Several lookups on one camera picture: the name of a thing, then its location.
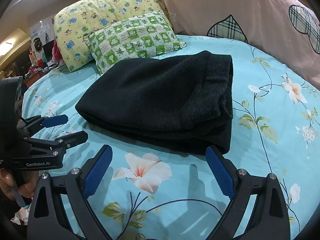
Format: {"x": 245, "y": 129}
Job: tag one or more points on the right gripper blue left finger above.
{"x": 94, "y": 169}

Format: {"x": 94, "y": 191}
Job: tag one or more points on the cluttered wooden desk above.
{"x": 44, "y": 58}

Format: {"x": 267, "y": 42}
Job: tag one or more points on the yellow cartoon print pillow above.
{"x": 72, "y": 23}

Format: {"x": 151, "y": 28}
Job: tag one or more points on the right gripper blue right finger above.
{"x": 223, "y": 171}

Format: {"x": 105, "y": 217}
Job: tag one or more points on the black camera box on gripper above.
{"x": 10, "y": 95}

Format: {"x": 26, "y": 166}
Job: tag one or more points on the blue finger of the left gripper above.
{"x": 73, "y": 139}
{"x": 54, "y": 121}

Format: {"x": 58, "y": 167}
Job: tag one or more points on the green checkered pillow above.
{"x": 143, "y": 36}

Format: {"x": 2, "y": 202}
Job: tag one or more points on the black fleece pants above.
{"x": 183, "y": 103}

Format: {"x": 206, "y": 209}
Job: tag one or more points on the person's left hand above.
{"x": 26, "y": 190}

